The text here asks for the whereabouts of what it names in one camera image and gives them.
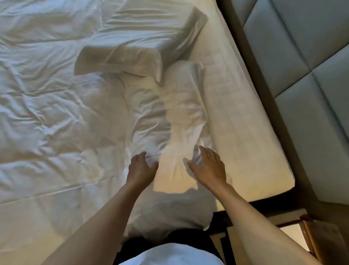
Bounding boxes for person's left hand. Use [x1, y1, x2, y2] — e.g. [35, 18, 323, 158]
[126, 151, 159, 191]

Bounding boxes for person's right hand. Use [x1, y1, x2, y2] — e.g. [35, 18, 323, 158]
[186, 145, 228, 191]

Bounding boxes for white bed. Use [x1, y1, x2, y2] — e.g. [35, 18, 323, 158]
[178, 0, 296, 212]

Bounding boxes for white pillow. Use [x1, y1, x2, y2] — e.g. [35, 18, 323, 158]
[123, 60, 233, 242]
[73, 0, 209, 84]

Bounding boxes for person's left forearm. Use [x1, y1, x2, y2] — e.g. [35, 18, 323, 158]
[42, 182, 148, 265]

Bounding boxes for person's right forearm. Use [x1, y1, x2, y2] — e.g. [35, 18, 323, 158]
[211, 181, 324, 265]

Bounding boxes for person's black trousers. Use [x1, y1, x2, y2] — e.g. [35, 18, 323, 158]
[113, 228, 225, 265]

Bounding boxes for person's white shirt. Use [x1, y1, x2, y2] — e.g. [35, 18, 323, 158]
[120, 243, 225, 265]

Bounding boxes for white duvet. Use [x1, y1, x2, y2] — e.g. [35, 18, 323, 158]
[0, 0, 137, 265]

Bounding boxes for grey padded headboard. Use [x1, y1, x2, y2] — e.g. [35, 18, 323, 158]
[217, 0, 349, 219]

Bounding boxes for wooden nightstand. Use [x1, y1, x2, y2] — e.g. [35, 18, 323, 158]
[210, 209, 349, 265]

